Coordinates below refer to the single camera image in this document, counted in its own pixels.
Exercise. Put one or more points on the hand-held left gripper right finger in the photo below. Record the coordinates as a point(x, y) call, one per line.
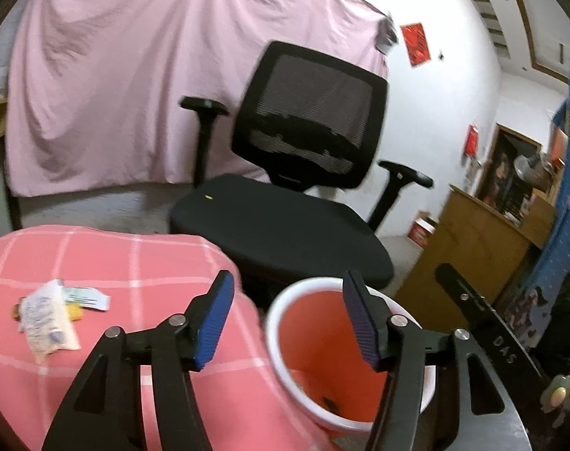
point(360, 324)

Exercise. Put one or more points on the red hanging decoration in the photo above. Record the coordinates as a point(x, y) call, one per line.
point(472, 140)

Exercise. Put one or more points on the red paper wall poster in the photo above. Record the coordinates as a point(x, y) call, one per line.
point(415, 44)

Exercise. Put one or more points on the blue dotted cloth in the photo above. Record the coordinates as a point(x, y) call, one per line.
point(567, 206)

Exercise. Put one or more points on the yellow wrapper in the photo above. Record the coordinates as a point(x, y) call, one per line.
point(73, 313)

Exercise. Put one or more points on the grey metal pot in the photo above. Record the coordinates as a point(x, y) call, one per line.
point(531, 167)

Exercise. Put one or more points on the pink checked blanket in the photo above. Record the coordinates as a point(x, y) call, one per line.
point(148, 268)

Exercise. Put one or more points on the dark framed picture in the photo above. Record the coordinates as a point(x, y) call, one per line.
point(506, 174)

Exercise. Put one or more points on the pink hanging sheet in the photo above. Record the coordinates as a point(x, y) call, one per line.
point(125, 80)

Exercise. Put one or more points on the wooden cabinet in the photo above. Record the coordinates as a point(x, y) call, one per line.
point(477, 244)

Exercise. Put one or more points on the red cardboard box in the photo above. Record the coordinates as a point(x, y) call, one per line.
point(423, 231)

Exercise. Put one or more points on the black mesh office chair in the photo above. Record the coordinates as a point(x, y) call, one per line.
point(313, 103)

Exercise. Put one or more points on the white plastic packet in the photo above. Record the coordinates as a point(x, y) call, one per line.
point(45, 324)

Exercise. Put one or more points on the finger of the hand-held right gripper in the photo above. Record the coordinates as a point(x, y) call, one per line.
point(492, 333)

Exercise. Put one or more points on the green white wrapper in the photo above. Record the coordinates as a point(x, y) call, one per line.
point(87, 298)

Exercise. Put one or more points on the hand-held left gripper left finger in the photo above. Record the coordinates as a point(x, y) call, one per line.
point(214, 319)

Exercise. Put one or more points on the red bucket with white rim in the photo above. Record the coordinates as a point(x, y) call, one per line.
point(322, 338)

